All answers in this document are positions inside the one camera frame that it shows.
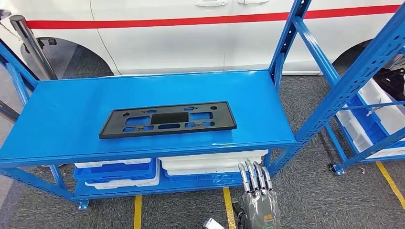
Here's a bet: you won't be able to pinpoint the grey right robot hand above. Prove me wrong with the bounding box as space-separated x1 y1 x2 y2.
232 158 281 229

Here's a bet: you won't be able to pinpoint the black license plate frame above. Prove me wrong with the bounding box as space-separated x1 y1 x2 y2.
99 101 237 140

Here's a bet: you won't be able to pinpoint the blue metal shelf rack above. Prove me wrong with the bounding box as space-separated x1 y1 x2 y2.
0 0 405 211
325 94 405 176

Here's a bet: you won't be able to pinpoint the blue plastic storage bin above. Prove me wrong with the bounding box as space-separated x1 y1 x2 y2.
346 94 388 145
73 159 158 185
164 170 246 187

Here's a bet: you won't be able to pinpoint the yellow floor tape marking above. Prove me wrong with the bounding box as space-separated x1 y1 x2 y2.
133 188 237 229
375 161 405 210

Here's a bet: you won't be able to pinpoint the black plastic car parts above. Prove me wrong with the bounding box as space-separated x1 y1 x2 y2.
373 53 405 102

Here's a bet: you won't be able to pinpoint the white car with red stripe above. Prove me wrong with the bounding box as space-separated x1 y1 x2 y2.
0 0 405 76

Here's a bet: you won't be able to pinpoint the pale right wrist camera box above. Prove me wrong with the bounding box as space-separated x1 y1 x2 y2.
202 217 226 229

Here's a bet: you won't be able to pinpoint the chrome stanchion post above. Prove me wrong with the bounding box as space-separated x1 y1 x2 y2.
9 14 58 80

